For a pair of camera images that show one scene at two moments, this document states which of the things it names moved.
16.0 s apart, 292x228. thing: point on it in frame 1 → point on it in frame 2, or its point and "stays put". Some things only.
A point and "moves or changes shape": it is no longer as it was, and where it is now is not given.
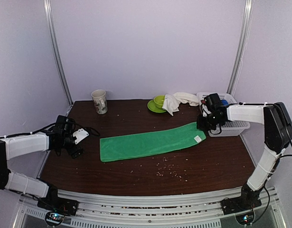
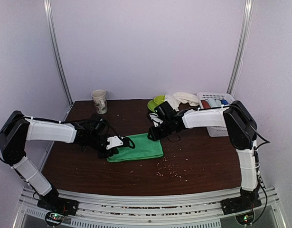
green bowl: [159, 100] stays put
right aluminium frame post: [242, 48] stays put
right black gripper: [200, 126] → [155, 135]
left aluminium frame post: [47, 5] stays put
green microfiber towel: [121, 148] moves or changes shape
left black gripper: [72, 151] → [112, 150]
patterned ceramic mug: [99, 98] stays put
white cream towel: [172, 102] stays put
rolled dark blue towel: [224, 102] stays put
